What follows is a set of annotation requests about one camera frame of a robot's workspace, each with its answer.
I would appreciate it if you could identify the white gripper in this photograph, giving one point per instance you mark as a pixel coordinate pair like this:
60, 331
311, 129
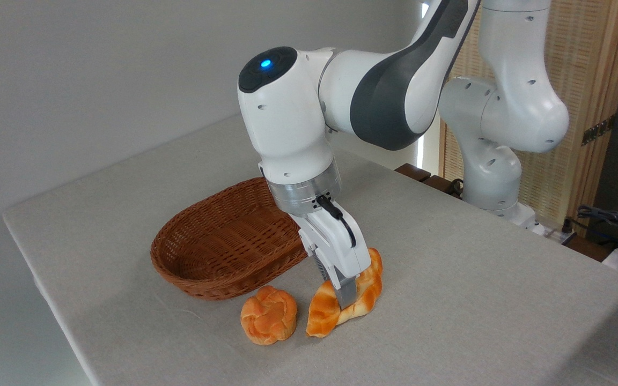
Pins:
336, 246

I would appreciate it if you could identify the long braided bread loaf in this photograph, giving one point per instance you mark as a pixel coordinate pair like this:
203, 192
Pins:
322, 313

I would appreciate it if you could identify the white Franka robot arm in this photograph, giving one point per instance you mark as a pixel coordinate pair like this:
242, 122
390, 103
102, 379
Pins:
287, 118

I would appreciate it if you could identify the round orange bread roll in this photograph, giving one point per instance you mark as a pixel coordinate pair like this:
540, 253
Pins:
269, 316

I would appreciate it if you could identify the brown wicker oval basket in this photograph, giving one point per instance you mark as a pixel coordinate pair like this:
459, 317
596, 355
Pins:
223, 246

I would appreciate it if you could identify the grey tablecloth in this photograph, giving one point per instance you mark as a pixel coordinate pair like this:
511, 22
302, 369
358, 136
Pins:
448, 300

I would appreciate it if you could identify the dark wooden furniture edge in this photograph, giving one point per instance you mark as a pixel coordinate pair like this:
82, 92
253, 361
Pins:
421, 176

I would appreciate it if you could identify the black screen hinge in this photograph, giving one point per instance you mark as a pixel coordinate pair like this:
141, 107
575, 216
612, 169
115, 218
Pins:
598, 130

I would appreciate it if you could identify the bamboo folding screen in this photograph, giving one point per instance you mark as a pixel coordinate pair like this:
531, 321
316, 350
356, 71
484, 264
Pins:
588, 59

